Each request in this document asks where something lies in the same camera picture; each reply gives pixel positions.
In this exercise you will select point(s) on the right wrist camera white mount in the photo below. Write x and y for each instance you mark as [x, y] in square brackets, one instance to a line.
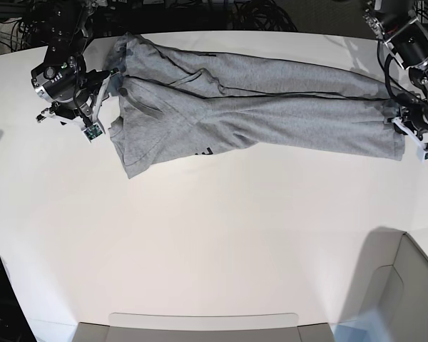
[56, 89]

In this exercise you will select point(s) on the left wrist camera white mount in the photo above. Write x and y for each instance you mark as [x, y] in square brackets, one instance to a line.
[422, 147]

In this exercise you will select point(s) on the grey bin right front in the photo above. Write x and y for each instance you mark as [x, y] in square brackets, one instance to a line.
[388, 295]

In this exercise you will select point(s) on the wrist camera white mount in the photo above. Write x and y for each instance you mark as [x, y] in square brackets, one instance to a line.
[56, 89]
[422, 147]

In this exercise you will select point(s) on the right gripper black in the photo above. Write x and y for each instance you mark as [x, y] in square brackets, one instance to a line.
[85, 95]

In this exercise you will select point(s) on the grey tray front centre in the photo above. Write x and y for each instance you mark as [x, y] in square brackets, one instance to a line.
[264, 327]

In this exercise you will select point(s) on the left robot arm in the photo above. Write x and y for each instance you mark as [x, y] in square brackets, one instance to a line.
[397, 28]

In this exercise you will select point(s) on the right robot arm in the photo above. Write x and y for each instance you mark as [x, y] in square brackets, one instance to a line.
[68, 28]

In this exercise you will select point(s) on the grey T-shirt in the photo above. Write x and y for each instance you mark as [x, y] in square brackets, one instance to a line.
[176, 104]

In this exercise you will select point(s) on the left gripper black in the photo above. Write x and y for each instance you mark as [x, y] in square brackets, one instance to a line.
[414, 114]

